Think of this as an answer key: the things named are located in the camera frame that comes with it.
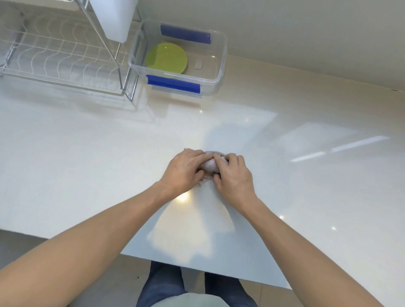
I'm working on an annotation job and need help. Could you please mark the person's left hand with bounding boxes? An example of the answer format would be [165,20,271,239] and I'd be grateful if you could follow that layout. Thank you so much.
[158,148,206,202]

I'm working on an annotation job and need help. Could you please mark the person's right hand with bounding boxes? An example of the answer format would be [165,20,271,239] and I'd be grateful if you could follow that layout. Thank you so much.
[212,153,259,215]

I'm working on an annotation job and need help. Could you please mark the pinkish grey cleaning cloth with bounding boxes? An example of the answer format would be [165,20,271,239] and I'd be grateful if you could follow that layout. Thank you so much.
[184,148,229,186]

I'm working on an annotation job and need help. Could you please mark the clear container with blue clips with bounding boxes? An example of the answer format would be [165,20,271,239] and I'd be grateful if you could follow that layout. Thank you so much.
[128,19,228,98]

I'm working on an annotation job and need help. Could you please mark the green plate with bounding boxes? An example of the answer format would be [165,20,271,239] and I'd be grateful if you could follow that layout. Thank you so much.
[145,43,188,75]

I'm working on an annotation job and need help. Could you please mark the person's left forearm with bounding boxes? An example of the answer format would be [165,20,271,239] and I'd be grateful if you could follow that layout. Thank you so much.
[0,182,178,307]

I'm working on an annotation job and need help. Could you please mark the person's right forearm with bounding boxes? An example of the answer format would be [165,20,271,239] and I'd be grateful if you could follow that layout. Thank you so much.
[240,197,385,307]

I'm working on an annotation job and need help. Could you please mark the white countertop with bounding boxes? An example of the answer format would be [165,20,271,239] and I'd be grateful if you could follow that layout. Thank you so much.
[0,54,405,307]

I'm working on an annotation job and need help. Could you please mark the person's right leg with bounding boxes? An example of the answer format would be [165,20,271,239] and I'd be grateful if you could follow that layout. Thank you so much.
[204,272,259,307]

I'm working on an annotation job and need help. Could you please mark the person's leg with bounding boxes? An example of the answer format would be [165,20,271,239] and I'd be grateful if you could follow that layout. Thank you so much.
[136,261,187,307]
[204,272,259,307]

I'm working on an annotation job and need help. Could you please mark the person's left leg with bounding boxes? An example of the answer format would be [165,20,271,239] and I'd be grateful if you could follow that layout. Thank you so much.
[136,261,187,307]

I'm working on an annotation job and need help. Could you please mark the light green shirt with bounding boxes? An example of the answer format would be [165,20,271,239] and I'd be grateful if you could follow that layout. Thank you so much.
[151,292,230,307]

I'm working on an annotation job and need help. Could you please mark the white plastic cutlery holder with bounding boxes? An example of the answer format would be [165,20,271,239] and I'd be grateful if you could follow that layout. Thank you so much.
[89,0,139,43]

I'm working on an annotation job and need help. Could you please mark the metal wire dish rack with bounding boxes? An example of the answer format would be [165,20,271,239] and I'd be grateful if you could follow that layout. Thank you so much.
[0,0,143,102]

